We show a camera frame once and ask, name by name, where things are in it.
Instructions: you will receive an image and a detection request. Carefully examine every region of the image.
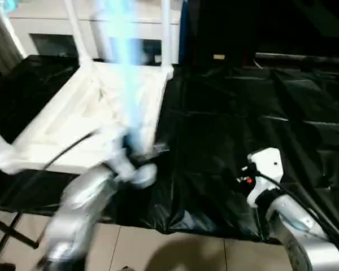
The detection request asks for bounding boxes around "white plastic table top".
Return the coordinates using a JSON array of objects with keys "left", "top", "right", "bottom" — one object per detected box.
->
[{"left": 0, "top": 60, "right": 175, "bottom": 190}]

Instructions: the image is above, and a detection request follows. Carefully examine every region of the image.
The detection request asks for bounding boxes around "black mat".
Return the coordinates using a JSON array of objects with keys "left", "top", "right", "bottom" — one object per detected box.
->
[{"left": 0, "top": 55, "right": 339, "bottom": 245}]

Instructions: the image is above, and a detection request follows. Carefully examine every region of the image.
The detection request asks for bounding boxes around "blue vertical strip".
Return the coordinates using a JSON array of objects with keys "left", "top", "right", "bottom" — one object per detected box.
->
[{"left": 178, "top": 0, "right": 192, "bottom": 64}]

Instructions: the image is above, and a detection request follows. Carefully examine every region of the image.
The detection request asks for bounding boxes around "black stand leg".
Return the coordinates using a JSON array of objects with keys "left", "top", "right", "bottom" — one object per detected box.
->
[{"left": 0, "top": 208, "right": 43, "bottom": 266}]

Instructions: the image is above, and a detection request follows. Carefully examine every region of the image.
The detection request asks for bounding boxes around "black backdrop cloth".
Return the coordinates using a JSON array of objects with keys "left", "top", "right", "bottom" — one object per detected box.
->
[{"left": 190, "top": 0, "right": 339, "bottom": 54}]

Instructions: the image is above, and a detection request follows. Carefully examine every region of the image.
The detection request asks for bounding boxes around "white glass-door cabinet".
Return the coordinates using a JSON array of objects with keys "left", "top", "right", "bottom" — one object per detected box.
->
[{"left": 8, "top": 0, "right": 181, "bottom": 64}]

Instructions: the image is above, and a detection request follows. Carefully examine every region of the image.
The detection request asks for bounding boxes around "grey curtain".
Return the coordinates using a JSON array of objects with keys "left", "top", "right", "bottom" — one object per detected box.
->
[{"left": 0, "top": 0, "right": 26, "bottom": 74}]

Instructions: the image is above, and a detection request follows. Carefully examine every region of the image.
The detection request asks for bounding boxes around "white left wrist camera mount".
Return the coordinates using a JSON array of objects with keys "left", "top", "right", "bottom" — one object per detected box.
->
[{"left": 101, "top": 126, "right": 139, "bottom": 181}]

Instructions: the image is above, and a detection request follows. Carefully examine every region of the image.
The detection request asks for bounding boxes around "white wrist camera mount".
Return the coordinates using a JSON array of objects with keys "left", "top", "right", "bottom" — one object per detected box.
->
[
  {"left": 246, "top": 147, "right": 285, "bottom": 208},
  {"left": 101, "top": 126, "right": 139, "bottom": 181}
]

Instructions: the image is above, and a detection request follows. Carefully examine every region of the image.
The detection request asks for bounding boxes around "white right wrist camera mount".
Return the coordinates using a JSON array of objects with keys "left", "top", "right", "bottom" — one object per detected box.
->
[{"left": 246, "top": 147, "right": 285, "bottom": 208}]

